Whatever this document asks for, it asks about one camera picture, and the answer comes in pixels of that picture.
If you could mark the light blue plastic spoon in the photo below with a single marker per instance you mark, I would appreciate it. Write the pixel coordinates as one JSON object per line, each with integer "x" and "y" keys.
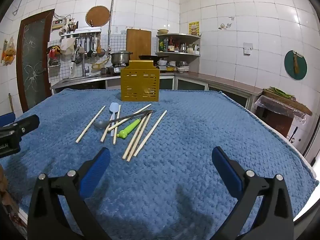
{"x": 113, "y": 107}

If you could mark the green bottle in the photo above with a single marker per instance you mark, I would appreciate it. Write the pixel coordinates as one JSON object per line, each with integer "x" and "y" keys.
{"x": 162, "y": 45}

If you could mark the pale bowl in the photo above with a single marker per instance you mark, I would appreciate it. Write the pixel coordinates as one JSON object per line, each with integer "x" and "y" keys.
{"x": 162, "y": 31}

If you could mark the green round wall board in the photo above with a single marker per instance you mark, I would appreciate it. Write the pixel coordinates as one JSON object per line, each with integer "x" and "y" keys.
{"x": 290, "y": 67}

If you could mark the long metal spoon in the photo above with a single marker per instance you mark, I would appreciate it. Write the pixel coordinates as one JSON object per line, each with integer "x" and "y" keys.
{"x": 99, "y": 124}

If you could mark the vertical metal pipe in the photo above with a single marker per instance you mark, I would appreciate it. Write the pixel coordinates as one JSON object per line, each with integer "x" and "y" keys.
{"x": 112, "y": 12}

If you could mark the wooden cutting board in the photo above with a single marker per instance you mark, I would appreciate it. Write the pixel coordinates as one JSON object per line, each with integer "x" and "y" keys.
{"x": 138, "y": 43}

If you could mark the steel cooking pot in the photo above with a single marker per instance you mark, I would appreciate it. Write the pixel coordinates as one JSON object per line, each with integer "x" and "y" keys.
{"x": 121, "y": 57}

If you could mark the steel faucet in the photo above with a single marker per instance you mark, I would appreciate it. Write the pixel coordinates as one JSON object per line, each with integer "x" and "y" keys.
{"x": 85, "y": 66}

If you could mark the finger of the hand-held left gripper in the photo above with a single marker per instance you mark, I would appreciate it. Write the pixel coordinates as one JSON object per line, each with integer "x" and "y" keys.
{"x": 27, "y": 124}
{"x": 6, "y": 120}

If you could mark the brown frosted glass door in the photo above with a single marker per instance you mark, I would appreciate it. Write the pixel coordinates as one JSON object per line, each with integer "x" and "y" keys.
{"x": 32, "y": 62}

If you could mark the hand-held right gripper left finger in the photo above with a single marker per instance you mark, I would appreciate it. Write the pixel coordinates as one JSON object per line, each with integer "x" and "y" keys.
{"x": 96, "y": 170}

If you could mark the yellow wall poster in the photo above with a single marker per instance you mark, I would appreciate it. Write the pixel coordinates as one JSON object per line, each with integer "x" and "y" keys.
{"x": 193, "y": 28}

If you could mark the yellow perforated utensil holder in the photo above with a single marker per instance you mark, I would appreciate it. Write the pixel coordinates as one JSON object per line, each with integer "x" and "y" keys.
{"x": 140, "y": 82}

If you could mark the orange plastic bag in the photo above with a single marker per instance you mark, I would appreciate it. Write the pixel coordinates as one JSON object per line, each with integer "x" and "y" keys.
{"x": 8, "y": 52}

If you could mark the steel wall utensil rack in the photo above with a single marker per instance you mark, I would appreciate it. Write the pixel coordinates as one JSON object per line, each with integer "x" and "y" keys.
{"x": 80, "y": 33}

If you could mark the white wall outlet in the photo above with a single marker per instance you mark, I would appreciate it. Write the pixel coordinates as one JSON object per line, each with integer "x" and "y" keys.
{"x": 247, "y": 48}

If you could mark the blue knitted blanket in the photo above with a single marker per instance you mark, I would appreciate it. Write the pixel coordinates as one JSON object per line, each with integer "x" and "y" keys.
{"x": 160, "y": 180}

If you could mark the dark red sauce bottle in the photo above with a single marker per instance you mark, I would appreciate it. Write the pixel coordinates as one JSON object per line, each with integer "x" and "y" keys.
{"x": 171, "y": 44}

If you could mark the stack of bowls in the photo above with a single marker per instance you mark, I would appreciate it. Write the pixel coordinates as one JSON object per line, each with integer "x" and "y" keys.
{"x": 183, "y": 67}

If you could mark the small plastic covered table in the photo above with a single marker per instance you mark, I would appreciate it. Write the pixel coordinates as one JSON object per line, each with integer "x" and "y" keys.
{"x": 280, "y": 115}

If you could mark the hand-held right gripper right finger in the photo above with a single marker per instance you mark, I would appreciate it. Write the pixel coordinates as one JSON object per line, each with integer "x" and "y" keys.
{"x": 226, "y": 172}

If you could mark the grey corner shelf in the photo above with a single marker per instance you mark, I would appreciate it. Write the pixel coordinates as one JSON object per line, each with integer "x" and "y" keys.
{"x": 178, "y": 53}

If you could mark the round bamboo lid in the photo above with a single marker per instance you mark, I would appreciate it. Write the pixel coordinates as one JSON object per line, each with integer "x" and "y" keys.
{"x": 97, "y": 16}

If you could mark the green vegetables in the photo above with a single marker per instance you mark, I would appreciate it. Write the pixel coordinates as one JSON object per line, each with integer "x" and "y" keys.
{"x": 280, "y": 92}

